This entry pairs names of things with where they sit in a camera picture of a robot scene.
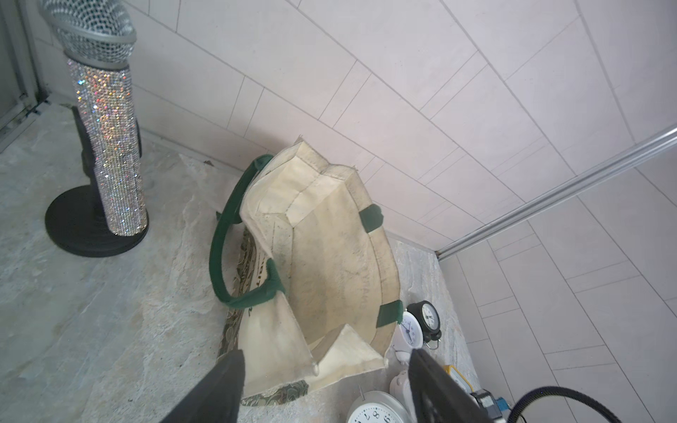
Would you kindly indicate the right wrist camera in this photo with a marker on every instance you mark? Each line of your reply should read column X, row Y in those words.
column 497, row 409

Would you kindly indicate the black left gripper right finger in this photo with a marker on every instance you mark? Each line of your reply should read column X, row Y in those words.
column 436, row 397

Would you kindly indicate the small black alarm clock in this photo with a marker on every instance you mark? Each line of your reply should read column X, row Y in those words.
column 428, row 318

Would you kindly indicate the white twin bell alarm clock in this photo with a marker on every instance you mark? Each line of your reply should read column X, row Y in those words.
column 377, row 407

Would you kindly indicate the white plastic alarm clock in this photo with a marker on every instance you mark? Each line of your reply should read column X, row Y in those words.
column 407, row 337

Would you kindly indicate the canvas tote bag green handles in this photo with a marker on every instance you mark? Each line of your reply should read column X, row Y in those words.
column 301, row 261

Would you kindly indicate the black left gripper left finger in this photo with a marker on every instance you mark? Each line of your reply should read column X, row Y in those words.
column 217, row 397

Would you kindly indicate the yellow square alarm clock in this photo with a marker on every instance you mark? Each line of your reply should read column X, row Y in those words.
column 459, row 379

